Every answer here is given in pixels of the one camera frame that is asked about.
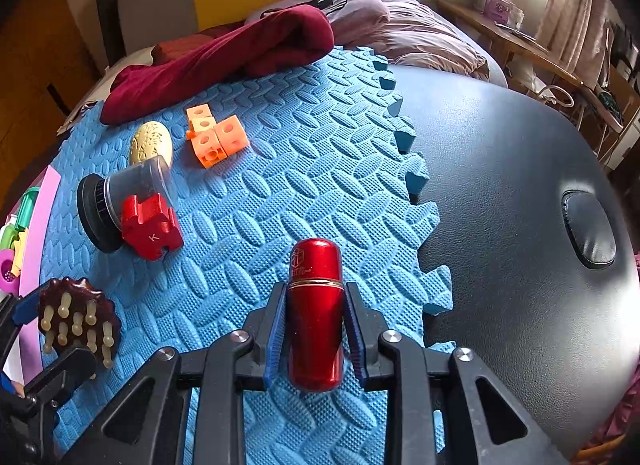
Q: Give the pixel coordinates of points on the pink curtain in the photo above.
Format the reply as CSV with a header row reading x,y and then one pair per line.
x,y
575,10

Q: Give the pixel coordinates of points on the purple storage box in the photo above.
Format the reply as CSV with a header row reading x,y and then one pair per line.
x,y
500,7

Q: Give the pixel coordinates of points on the blue foam mat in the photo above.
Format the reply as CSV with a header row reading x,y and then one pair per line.
x,y
300,170

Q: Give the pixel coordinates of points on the clear jar with black lid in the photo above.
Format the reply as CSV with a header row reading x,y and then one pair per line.
x,y
100,205

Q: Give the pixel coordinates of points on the red metal capsule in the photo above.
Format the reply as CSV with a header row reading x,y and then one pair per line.
x,y
315,315

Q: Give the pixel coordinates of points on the yellow egg-shaped toy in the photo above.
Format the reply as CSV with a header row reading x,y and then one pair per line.
x,y
150,142

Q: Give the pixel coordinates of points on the wooden wardrobe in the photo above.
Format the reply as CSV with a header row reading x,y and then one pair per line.
x,y
40,60

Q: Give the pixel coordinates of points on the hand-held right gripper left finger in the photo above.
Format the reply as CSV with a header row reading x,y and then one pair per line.
x,y
274,335

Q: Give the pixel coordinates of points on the pink duvet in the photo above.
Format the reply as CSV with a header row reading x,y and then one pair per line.
x,y
430,40

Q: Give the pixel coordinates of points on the rust red cushion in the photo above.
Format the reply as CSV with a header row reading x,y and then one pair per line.
x,y
185,45

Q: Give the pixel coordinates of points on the brown massage comb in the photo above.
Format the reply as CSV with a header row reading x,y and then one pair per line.
x,y
80,315

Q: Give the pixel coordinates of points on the dark red blanket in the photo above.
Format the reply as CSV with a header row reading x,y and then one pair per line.
x,y
225,65

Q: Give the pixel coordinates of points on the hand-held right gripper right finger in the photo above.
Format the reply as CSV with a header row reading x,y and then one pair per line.
x,y
356,335

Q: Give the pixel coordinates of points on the green plastic toy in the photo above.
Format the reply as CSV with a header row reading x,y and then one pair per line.
x,y
27,205

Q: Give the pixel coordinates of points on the wooden side table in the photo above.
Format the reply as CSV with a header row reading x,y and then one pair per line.
x,y
525,52

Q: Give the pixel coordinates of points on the black round cushion plug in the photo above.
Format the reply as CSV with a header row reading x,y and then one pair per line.
x,y
590,230

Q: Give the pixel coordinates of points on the cluttered storage shelf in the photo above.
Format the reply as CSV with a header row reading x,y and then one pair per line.
x,y
622,80

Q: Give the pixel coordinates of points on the white metal frame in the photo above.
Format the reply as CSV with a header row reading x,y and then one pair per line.
x,y
562,97

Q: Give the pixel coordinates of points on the red puzzle block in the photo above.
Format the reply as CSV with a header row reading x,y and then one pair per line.
x,y
150,227

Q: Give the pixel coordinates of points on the pink cardboard box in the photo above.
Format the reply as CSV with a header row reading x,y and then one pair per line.
x,y
42,225

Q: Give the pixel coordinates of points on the orange plastic blocks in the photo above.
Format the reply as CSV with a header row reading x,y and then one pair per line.
x,y
220,137

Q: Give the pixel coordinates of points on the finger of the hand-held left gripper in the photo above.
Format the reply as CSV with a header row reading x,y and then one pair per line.
x,y
22,307
65,375

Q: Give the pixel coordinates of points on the magenta plastic toy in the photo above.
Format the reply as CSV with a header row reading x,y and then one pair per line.
x,y
6,270

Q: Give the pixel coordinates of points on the person's dark red clothing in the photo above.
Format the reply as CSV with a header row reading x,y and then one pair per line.
x,y
625,415

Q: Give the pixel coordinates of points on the purple cat print pillow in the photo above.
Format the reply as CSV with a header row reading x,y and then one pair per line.
x,y
350,10

